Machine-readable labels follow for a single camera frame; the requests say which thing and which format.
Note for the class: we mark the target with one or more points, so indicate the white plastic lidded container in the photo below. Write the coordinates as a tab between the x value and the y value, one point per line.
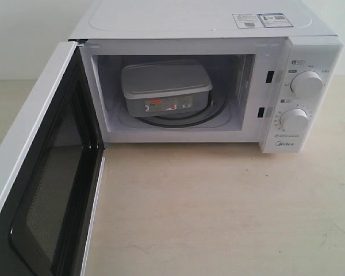
167	87

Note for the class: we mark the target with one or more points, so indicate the white microwave door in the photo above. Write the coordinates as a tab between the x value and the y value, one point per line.
51	163

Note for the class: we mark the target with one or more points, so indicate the glass microwave turntable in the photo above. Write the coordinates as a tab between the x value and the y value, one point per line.
189	118

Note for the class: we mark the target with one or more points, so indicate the white microwave oven body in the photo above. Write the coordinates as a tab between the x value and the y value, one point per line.
252	67

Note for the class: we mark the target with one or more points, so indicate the lower white timer knob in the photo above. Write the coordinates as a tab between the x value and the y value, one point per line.
294	120

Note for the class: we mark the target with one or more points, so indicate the upper white control knob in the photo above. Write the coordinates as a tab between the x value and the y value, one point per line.
306	85

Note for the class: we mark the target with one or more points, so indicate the blue white label sticker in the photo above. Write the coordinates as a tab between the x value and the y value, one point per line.
262	20

